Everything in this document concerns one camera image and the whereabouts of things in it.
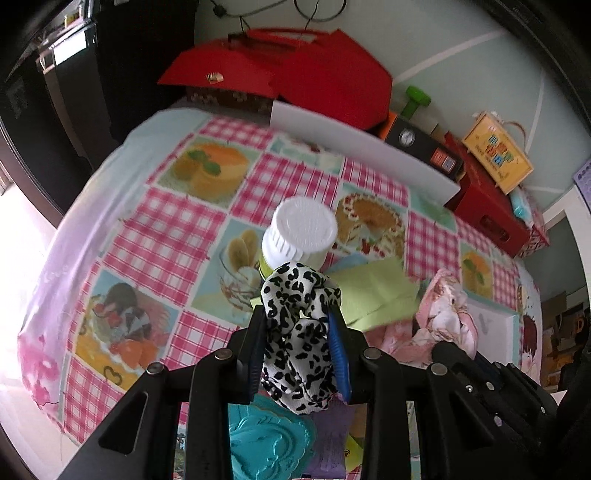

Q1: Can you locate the leopard print scrunchie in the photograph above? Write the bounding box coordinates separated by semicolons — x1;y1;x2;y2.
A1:
260;261;342;415

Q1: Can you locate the green microfiber cloth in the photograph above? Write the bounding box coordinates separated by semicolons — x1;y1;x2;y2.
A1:
256;257;419;338

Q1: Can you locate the teal embossed silicone mat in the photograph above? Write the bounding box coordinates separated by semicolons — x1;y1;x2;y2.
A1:
228;395;317;479

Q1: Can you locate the purple paper packet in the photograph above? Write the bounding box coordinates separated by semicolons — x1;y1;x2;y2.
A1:
304;399;355;479

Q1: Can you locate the pink fluffy cloth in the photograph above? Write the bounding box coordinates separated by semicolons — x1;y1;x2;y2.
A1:
365;269;478;369

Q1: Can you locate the white cap supplement bottle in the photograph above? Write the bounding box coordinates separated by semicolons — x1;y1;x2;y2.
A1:
259;196;338;279

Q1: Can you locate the patchwork dessert print tablecloth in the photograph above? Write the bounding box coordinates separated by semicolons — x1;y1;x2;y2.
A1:
17;107;544;480

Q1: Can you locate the white teal rimmed tray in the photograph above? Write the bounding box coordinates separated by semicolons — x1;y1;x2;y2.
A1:
468;296;521;365

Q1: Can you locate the red cardboard box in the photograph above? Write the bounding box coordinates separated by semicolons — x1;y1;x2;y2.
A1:
445;132;530;258

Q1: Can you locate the white long board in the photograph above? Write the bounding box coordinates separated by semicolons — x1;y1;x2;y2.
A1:
270;101;460;205

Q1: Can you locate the pink patterned box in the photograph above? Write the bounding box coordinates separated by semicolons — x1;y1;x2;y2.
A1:
519;190;550;258

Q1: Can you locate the black rectangular box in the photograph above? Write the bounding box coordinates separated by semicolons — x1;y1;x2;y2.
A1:
378;111;463;181

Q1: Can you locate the light blue wipes pack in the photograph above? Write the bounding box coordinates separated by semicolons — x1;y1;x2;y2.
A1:
509;187;533;227

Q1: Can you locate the dark floral box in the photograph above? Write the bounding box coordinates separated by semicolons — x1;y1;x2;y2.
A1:
186;87;273;116

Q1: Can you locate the red gift bag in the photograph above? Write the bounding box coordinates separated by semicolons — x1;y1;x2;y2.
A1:
158;28;393;131

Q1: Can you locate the yellow carton with handle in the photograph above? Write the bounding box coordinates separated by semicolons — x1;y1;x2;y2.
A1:
462;111;534;194

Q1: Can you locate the black wall cable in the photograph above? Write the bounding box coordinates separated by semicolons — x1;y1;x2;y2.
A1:
209;0;349;33

